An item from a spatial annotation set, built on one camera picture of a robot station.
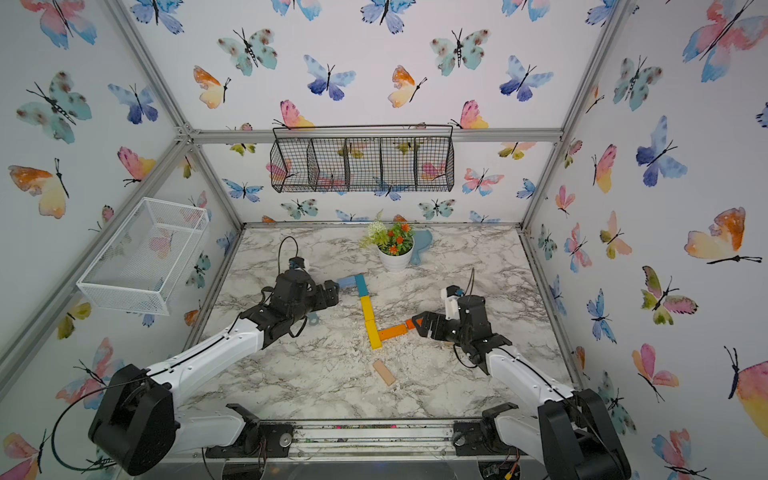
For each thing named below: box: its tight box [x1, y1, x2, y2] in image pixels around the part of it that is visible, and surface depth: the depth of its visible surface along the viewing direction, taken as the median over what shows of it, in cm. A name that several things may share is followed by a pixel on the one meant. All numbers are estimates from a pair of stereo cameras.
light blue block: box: [338, 276, 356, 288], surface depth 106 cm
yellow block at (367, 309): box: [360, 296, 377, 322], surface depth 98 cm
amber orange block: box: [378, 324, 408, 340], surface depth 95 cm
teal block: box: [355, 274, 369, 297], surface depth 104 cm
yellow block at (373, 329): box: [363, 310, 383, 350], surface depth 95 cm
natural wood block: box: [373, 360, 396, 386], surface depth 87 cm
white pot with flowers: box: [358, 221, 415, 272], surface depth 100 cm
